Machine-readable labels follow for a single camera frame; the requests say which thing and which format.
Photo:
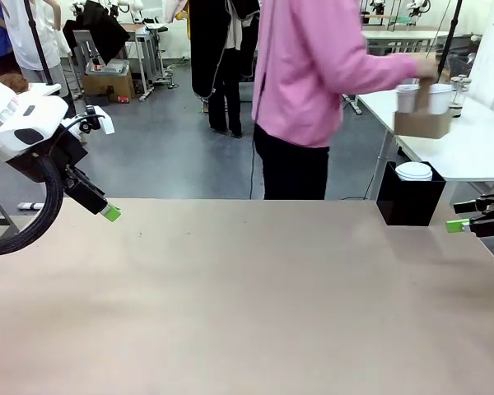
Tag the white side table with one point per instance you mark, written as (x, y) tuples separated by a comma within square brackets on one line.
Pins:
[(477, 140)]

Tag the white paper cup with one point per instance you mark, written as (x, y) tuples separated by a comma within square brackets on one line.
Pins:
[(440, 98), (405, 98)]

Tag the grey plastic tray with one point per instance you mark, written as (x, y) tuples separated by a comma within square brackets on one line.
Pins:
[(107, 66)]

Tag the person's right hand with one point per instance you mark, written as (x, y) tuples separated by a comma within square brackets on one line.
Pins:
[(427, 69)]

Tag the background person in black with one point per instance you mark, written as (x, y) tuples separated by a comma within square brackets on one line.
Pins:
[(226, 61)]

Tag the brown cardboard box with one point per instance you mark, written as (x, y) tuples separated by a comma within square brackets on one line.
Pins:
[(107, 86)]

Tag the person in pink jacket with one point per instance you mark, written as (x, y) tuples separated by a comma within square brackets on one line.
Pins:
[(292, 82)]

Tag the long background table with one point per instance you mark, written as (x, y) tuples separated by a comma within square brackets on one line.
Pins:
[(403, 37)]

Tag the brown haired head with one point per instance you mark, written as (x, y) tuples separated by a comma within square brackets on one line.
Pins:
[(13, 82)]

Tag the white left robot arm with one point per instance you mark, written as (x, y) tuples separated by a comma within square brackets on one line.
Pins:
[(24, 119)]

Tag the metal leg work table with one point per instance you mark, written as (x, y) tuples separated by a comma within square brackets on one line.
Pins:
[(148, 37)]

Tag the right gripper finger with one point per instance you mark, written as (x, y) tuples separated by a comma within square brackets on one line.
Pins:
[(469, 205), (457, 225)]

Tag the brown cardboard cup carrier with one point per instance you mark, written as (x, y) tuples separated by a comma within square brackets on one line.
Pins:
[(420, 125)]

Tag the clear glass jar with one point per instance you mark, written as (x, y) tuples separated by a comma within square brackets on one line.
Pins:
[(461, 94)]

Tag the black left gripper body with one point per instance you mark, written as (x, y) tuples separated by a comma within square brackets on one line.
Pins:
[(61, 156)]

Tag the black square bin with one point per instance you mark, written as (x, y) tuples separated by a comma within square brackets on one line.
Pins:
[(407, 201)]

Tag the background person in white shirt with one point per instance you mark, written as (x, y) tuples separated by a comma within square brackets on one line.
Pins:
[(45, 33)]

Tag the grey metal frame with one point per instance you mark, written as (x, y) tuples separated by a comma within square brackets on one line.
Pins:
[(0, 222)]

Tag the stack of white cups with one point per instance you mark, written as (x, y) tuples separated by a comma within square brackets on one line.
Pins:
[(413, 172)]

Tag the black stand pole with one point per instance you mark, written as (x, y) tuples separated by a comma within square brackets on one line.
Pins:
[(453, 24), (37, 45)]

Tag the wrist camera with white tag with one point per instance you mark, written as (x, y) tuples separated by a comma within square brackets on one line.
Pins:
[(90, 121)]

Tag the person's right forearm pink sleeve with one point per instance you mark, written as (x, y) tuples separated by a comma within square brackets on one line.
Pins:
[(387, 70)]

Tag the black hanging cloth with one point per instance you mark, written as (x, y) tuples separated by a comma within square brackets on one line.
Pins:
[(103, 29)]

